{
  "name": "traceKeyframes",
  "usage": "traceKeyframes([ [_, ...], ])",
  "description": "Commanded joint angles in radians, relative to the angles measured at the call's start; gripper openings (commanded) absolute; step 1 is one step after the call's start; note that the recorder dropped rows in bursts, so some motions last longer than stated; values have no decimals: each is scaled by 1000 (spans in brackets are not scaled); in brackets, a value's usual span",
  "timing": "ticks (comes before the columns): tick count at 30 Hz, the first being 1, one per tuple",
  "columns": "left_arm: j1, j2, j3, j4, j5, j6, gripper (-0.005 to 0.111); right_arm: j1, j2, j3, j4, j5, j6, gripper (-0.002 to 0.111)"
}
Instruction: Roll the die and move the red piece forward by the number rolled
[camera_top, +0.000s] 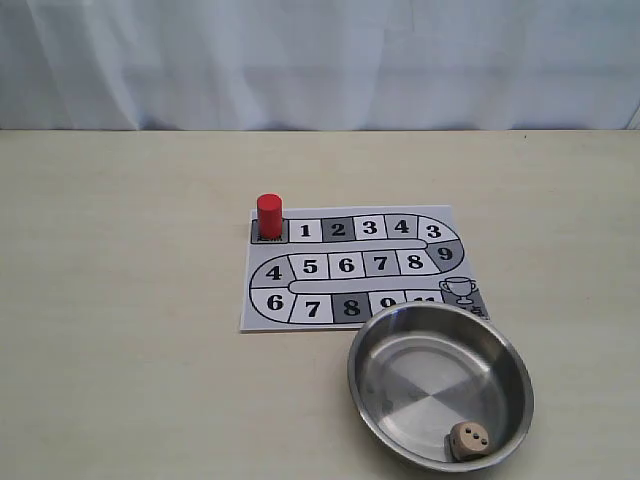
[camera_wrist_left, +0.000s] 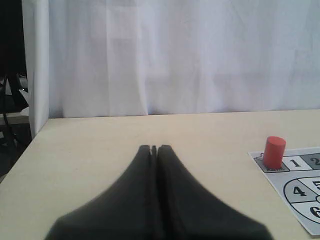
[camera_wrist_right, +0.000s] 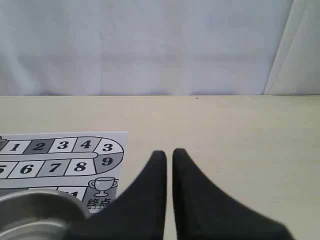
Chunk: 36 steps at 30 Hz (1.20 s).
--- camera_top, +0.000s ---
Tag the stainless steel bowl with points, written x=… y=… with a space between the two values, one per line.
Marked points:
x=416 y=369

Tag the wooden die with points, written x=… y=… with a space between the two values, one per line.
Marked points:
x=469 y=441

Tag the white paper game board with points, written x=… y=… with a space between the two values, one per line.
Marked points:
x=335 y=268

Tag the white backdrop curtain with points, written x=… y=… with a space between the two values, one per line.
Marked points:
x=319 y=65

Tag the red cylinder game piece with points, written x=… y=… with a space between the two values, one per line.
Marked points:
x=269 y=216

